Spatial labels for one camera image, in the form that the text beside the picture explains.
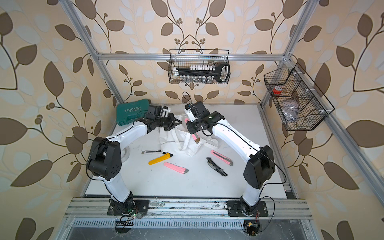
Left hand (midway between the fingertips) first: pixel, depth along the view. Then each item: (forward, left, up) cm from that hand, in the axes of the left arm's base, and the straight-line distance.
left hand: (180, 119), depth 87 cm
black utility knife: (-20, -20, -18) cm, 33 cm away
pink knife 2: (-16, -26, -18) cm, 35 cm away
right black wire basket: (-4, -62, +17) cm, 64 cm away
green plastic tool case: (+19, +43, -16) cm, 50 cm away
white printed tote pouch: (-5, +2, -15) cm, 16 cm away
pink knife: (-23, +1, -19) cm, 30 cm away
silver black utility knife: (-12, +18, -18) cm, 28 cm away
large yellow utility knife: (-15, +11, -20) cm, 27 cm away
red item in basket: (+14, -57, +12) cm, 60 cm away
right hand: (-6, -7, +1) cm, 9 cm away
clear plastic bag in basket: (-5, -57, +15) cm, 59 cm away
